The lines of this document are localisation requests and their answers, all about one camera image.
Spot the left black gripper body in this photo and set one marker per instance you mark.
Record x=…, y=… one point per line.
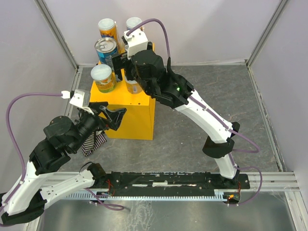
x=89, y=122

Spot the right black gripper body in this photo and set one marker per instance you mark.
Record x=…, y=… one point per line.
x=122, y=61

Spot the teal blue pull-tab can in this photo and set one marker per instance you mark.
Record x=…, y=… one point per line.
x=105, y=48

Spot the green label can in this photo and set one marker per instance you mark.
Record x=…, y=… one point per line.
x=103, y=78

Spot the yellow shelf cabinet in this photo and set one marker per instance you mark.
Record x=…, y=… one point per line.
x=138, y=121

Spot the orange can white lid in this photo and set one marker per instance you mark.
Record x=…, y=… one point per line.
x=133, y=87

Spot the blue orange can with spoon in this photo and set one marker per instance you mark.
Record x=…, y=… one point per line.
x=132, y=22

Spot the clear lid can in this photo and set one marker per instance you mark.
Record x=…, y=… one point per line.
x=118, y=75

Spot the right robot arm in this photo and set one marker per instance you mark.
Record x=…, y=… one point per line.
x=161, y=83

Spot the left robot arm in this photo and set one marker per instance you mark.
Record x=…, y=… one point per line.
x=63, y=137

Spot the striped black white cloth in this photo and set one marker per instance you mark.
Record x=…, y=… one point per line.
x=93, y=142

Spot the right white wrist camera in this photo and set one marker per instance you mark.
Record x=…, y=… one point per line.
x=137, y=41

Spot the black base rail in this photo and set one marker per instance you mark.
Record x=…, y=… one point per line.
x=164, y=183

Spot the light blue cable duct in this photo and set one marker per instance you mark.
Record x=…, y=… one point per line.
x=85, y=195

